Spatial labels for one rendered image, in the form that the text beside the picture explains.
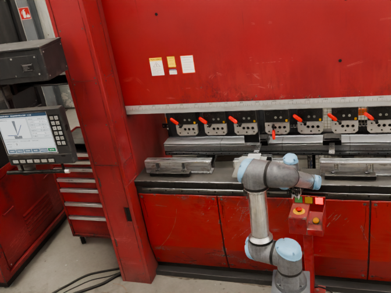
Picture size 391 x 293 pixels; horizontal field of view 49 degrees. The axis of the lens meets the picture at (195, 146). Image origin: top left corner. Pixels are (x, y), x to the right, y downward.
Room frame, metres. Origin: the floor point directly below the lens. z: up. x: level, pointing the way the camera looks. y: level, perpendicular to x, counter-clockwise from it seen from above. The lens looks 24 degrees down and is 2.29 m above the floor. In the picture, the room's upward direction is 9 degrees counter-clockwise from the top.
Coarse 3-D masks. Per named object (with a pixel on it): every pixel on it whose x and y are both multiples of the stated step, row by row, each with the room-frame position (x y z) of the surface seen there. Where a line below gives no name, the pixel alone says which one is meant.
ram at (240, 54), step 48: (144, 0) 2.71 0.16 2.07; (192, 0) 2.61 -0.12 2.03; (240, 0) 2.51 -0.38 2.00; (288, 0) 2.42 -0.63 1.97; (336, 0) 2.33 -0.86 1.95; (384, 0) 2.25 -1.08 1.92; (144, 48) 2.73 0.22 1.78; (192, 48) 2.62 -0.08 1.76; (240, 48) 2.52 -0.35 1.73; (288, 48) 2.42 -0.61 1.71; (336, 48) 2.33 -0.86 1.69; (384, 48) 2.25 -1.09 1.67; (144, 96) 2.76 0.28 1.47; (192, 96) 2.64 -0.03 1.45; (240, 96) 2.53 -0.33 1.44; (288, 96) 2.43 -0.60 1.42; (336, 96) 2.33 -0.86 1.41
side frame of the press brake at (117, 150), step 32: (64, 0) 2.66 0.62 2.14; (96, 0) 2.77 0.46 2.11; (64, 32) 2.68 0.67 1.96; (96, 32) 2.69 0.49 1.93; (96, 64) 2.62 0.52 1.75; (96, 96) 2.64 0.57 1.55; (96, 128) 2.67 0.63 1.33; (128, 128) 2.80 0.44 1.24; (160, 128) 3.28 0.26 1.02; (96, 160) 2.69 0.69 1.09; (128, 160) 2.71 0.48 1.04; (128, 192) 2.62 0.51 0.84; (128, 224) 2.64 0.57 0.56; (128, 256) 2.67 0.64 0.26
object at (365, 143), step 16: (176, 144) 3.00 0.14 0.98; (192, 144) 2.96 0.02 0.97; (208, 144) 2.91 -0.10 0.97; (224, 144) 2.87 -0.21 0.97; (240, 144) 2.83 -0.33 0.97; (272, 144) 2.75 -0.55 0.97; (288, 144) 2.71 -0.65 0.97; (304, 144) 2.67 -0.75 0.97; (320, 144) 2.63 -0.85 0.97; (352, 144) 2.56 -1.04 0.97; (368, 144) 2.52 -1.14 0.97; (384, 144) 2.49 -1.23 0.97
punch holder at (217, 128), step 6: (204, 114) 2.62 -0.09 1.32; (210, 114) 2.60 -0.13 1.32; (216, 114) 2.59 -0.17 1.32; (222, 114) 2.57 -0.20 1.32; (210, 120) 2.61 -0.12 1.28; (216, 120) 2.59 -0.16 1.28; (222, 120) 2.58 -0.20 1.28; (228, 120) 2.64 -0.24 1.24; (204, 126) 2.62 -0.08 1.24; (216, 126) 2.59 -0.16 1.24; (222, 126) 2.58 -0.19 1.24; (228, 126) 2.63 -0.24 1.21; (210, 132) 2.61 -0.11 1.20; (216, 132) 2.60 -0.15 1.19; (222, 132) 2.58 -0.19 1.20
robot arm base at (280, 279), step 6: (276, 276) 1.59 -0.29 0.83; (282, 276) 1.55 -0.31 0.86; (288, 276) 1.53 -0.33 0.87; (294, 276) 1.53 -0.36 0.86; (300, 276) 1.54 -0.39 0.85; (276, 282) 1.57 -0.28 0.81; (282, 282) 1.54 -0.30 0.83; (288, 282) 1.53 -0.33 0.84; (294, 282) 1.53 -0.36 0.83; (300, 282) 1.54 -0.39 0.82; (306, 282) 1.55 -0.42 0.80; (282, 288) 1.54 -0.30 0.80; (288, 288) 1.52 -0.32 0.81; (294, 288) 1.52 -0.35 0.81; (300, 288) 1.52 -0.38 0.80
